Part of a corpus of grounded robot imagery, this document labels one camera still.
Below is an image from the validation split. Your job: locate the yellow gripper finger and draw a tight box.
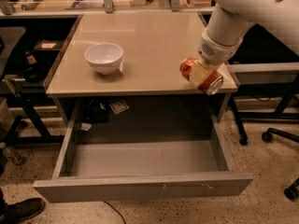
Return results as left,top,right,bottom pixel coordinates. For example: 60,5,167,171
189,59,219,89

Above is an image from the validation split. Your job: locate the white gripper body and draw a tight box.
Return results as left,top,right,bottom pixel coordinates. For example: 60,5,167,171
198,30,243,65

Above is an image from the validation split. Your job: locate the red coke can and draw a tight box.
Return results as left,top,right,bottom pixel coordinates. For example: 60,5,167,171
179,57,223,95

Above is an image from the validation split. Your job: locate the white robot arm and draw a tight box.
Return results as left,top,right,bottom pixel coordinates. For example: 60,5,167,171
187,0,299,94

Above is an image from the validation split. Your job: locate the grey cabinet with beige top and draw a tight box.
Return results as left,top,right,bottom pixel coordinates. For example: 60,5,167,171
46,12,236,126

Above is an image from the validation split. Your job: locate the open grey top drawer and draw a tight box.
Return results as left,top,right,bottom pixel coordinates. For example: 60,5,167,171
33,107,254,203

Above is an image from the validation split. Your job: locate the white paper tag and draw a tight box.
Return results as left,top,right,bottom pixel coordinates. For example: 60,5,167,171
109,100,129,115

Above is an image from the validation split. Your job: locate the white bowl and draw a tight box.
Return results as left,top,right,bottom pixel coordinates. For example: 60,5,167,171
84,43,123,75

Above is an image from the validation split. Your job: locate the black office chair base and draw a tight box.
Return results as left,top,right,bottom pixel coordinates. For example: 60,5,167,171
262,128,299,143

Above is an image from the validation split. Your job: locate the black chair caster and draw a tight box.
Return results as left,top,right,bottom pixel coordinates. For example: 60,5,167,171
284,178,299,201

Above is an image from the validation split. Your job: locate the plastic bottle on floor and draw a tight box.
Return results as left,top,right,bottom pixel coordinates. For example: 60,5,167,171
0,142,25,166

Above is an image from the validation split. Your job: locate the dark shoe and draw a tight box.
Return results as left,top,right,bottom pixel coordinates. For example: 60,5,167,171
0,198,45,224

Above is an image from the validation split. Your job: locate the black floor cable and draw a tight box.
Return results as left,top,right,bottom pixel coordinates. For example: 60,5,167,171
103,200,128,224

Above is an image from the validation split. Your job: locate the black side table frame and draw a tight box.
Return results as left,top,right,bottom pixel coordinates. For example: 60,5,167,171
2,77,64,146

